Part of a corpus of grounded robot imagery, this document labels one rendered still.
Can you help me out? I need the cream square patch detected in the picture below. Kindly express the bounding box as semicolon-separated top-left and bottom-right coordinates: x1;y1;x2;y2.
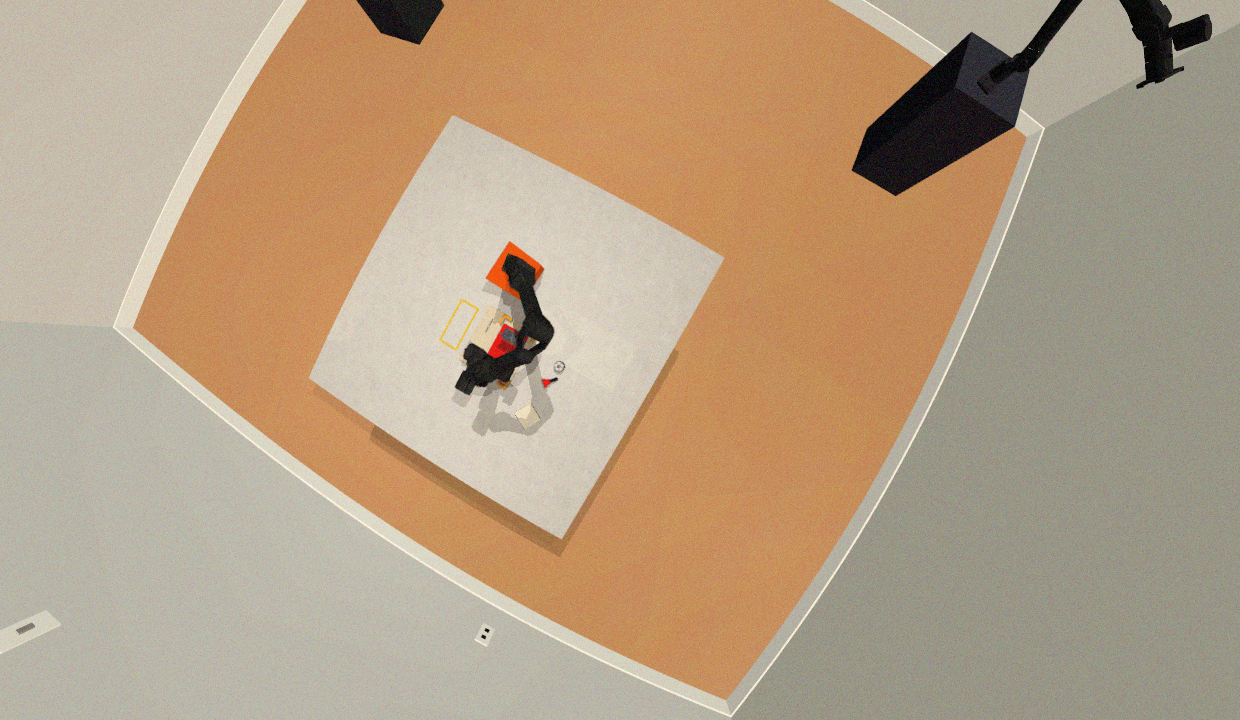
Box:
515;403;541;430

